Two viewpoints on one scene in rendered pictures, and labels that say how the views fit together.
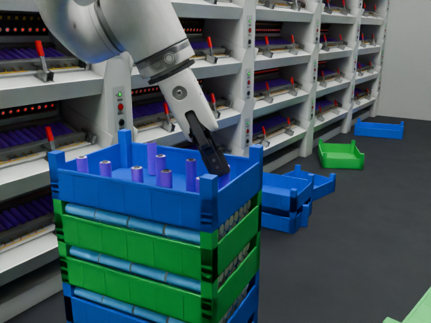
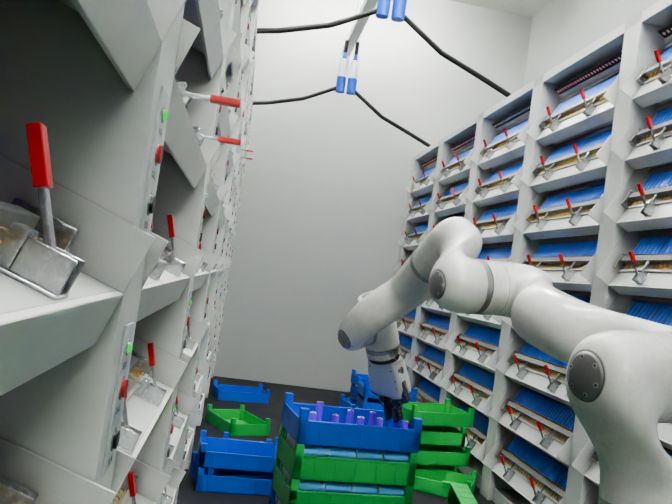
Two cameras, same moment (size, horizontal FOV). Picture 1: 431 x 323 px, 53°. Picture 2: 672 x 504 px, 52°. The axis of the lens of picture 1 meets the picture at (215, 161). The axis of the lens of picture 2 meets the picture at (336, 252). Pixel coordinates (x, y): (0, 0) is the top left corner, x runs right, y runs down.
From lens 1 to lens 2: 1.41 m
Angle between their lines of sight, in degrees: 45
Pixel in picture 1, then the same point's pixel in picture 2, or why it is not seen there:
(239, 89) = (203, 350)
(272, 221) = (260, 486)
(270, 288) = not seen: outside the picture
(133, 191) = (369, 431)
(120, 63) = not seen: hidden behind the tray
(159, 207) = (386, 441)
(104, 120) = (187, 383)
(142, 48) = (388, 344)
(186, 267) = (398, 478)
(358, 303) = not seen: outside the picture
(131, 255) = (358, 478)
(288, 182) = (253, 447)
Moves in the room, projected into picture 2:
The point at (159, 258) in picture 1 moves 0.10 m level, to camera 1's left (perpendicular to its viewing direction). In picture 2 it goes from (380, 476) to (349, 480)
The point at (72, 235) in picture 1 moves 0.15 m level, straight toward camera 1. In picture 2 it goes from (309, 471) to (368, 489)
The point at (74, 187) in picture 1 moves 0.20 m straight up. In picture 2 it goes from (321, 433) to (333, 346)
